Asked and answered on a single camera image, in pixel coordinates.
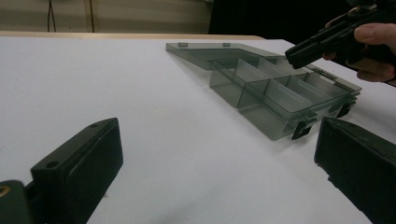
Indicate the black curtain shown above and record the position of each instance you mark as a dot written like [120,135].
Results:
[280,18]

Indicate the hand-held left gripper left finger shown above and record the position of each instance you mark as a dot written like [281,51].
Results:
[84,168]

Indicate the grey transparent compartment box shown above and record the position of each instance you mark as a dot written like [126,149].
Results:
[264,99]

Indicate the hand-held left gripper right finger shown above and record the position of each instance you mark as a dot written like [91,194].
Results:
[361,165]

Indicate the white table board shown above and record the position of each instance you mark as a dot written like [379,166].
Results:
[124,87]

